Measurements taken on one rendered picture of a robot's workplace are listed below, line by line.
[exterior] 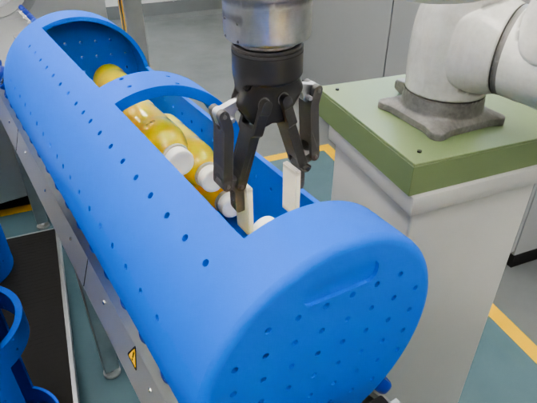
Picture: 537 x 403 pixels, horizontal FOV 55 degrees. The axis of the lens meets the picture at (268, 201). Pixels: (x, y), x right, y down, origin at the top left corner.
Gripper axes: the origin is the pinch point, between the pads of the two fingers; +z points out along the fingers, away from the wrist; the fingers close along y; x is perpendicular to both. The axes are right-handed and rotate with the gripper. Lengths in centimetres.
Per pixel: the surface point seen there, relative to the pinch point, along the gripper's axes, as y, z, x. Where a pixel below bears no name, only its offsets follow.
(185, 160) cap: 4.7, -0.7, -13.8
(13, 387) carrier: 38, 64, -47
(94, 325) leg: 15, 87, -77
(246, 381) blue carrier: 15.2, 1.6, 20.0
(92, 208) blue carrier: 19.1, -0.5, -10.0
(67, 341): 23, 99, -88
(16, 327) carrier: 34, 52, -52
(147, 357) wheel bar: 17.8, 22.0, -3.8
